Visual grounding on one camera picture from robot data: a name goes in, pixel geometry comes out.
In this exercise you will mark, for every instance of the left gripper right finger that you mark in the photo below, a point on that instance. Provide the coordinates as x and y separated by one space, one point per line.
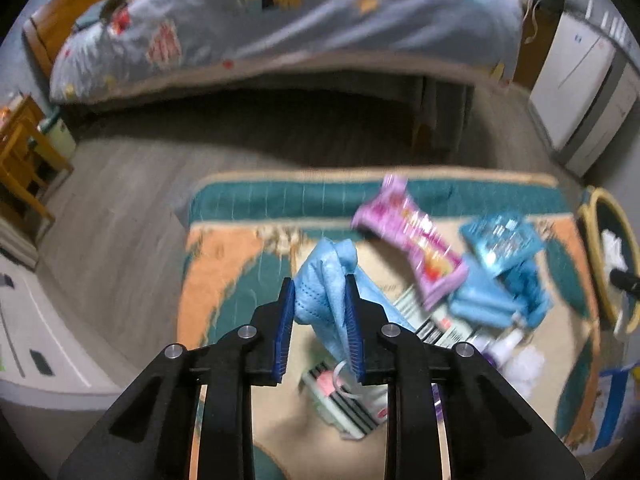
448 408

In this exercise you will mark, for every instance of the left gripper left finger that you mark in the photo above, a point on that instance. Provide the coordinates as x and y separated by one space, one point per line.
190 410

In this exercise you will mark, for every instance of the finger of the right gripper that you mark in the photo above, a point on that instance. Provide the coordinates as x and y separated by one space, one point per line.
625 281

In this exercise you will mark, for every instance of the white tissue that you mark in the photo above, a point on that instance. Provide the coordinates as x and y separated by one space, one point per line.
522 372

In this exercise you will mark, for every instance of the purple spray bottle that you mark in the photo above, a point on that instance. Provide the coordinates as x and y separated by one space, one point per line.
497 351

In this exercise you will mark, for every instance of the blue pill blister pack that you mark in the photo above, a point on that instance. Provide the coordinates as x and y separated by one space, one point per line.
501 241

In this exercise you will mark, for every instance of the pink snack wrapper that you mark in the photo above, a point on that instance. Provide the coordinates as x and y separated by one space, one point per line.
394 217

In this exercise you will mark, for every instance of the light blue face mask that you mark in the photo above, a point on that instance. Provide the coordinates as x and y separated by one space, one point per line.
322 300

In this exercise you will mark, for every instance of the teal glove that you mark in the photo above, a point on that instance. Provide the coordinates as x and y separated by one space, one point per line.
524 284

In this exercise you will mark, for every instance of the green white medicine box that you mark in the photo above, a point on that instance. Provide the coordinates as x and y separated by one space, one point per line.
356 411

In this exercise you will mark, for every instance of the teal yellow trash bin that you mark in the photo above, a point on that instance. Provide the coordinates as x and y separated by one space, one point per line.
610 244

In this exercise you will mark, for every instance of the blue strawberry carton box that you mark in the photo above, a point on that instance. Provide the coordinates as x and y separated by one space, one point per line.
617 404

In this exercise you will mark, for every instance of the green orange patterned mat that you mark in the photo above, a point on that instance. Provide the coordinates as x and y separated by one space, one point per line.
248 232

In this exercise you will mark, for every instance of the white air purifier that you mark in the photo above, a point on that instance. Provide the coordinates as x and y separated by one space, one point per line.
583 94

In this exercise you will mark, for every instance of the wooden tv cabinet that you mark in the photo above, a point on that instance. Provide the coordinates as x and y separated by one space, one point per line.
538 34

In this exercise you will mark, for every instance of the cartoon print blue duvet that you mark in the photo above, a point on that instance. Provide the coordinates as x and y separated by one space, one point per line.
128 48

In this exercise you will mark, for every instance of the wooden side stool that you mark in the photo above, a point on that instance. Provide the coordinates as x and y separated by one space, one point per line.
25 155

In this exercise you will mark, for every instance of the wooden bed headboard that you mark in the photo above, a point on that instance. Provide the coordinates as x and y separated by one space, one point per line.
46 30

